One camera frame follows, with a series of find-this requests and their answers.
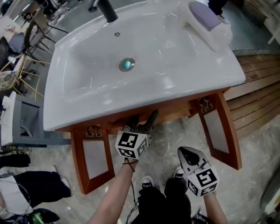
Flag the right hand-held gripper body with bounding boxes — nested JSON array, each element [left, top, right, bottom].
[[187, 163, 220, 197]]

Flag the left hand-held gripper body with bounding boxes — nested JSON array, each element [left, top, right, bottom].
[[115, 130, 151, 159]]

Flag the brown wooden vanity cabinet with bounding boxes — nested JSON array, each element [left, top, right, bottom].
[[54, 86, 231, 137]]

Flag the wooden cabinet door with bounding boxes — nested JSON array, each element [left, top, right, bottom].
[[70, 124, 116, 195], [198, 91, 242, 171]]

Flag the purple soap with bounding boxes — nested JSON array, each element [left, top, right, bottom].
[[189, 1, 221, 31]]

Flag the person's left forearm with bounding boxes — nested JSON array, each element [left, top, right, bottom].
[[86, 158, 140, 224]]

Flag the person's right forearm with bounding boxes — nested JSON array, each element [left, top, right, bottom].
[[203, 192, 228, 224]]

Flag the white ceramic sink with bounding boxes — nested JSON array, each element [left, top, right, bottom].
[[42, 0, 247, 132]]

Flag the metal sink drain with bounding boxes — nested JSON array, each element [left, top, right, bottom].
[[118, 57, 136, 72]]

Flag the grey stand white sink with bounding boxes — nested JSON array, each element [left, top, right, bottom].
[[0, 91, 72, 149]]

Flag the person's right shoe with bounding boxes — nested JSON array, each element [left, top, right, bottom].
[[173, 165, 187, 179]]

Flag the person's shoe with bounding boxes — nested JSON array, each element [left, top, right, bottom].
[[173, 165, 187, 179], [141, 175, 155, 189]]

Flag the black wrist band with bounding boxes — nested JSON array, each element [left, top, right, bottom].
[[122, 157, 139, 174]]

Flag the person's left shoe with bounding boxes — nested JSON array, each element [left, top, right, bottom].
[[141, 175, 155, 189]]

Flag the person's black trousers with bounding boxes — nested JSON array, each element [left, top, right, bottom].
[[137, 178, 192, 224]]

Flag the wooden plank platform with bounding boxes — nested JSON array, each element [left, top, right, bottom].
[[223, 49, 280, 140]]

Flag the white soap dish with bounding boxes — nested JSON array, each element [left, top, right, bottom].
[[177, 0, 233, 53]]

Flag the black faucet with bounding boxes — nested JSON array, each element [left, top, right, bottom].
[[87, 0, 119, 23]]

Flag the black green bag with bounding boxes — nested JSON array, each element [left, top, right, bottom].
[[23, 207, 61, 224]]

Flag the dark wicker chair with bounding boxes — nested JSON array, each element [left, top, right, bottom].
[[23, 10, 68, 55]]

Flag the blue padded chair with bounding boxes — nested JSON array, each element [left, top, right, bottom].
[[7, 32, 26, 54]]

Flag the black office chair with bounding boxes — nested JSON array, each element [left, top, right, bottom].
[[0, 36, 11, 68]]

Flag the light wooden workbench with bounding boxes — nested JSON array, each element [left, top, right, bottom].
[[263, 13, 280, 46]]

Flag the brass door handle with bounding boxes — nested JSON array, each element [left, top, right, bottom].
[[198, 97, 214, 113], [85, 124, 103, 138]]

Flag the gold wire chair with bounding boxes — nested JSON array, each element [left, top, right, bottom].
[[0, 54, 44, 101]]

